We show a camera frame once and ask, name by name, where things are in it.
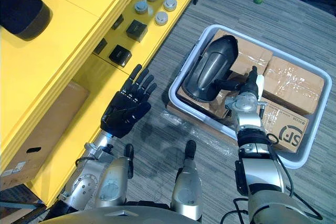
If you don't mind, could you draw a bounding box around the yellow metal shelf unit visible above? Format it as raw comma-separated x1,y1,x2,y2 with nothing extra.
0,0,203,208

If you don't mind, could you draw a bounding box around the small black box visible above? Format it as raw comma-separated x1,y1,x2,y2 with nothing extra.
125,19,148,42
108,44,132,67

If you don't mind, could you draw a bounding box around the silver left robot leg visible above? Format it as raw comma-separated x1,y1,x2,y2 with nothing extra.
95,143,135,209

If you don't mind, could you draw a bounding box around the large cardboard box with handle slot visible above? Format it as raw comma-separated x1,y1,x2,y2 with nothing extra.
0,81,91,191

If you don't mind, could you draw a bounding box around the silver right robot leg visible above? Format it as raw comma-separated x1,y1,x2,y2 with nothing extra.
170,140,203,223

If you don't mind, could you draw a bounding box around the cardboard box with SF logo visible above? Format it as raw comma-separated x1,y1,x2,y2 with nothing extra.
258,97,310,154

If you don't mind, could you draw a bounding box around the taped cardboard box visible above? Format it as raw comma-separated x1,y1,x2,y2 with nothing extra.
261,55,327,116

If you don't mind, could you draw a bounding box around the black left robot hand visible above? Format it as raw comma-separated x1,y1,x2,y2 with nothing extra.
100,63,158,140

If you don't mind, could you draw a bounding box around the silver robot leg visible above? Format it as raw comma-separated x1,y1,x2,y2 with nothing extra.
170,140,203,223
95,143,135,209

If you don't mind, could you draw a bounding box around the silver robot torso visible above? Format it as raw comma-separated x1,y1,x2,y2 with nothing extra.
43,205,203,224

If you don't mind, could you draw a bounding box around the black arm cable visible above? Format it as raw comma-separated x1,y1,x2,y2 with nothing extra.
219,132,324,224

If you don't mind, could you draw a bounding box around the black plastic housing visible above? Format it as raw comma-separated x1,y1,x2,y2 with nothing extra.
0,0,53,42
183,35,239,103

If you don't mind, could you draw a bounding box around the grey plastic bin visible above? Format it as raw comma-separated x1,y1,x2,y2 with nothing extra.
167,24,333,170

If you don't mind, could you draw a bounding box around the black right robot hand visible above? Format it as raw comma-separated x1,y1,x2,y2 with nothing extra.
214,65,265,97

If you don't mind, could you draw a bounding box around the plain cardboard box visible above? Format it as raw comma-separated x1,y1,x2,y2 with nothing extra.
212,29,274,78

